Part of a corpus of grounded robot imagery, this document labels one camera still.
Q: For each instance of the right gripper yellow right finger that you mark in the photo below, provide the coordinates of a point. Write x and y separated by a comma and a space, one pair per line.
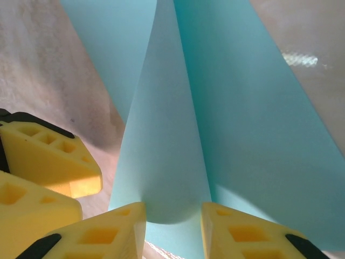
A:
242, 237

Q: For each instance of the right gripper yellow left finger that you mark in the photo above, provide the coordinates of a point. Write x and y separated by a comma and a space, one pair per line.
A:
94, 237

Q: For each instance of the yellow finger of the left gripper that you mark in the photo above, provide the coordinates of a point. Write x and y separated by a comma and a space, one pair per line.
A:
48, 159
32, 210

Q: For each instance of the light blue paper sheet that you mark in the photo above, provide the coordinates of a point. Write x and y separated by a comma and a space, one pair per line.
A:
215, 108

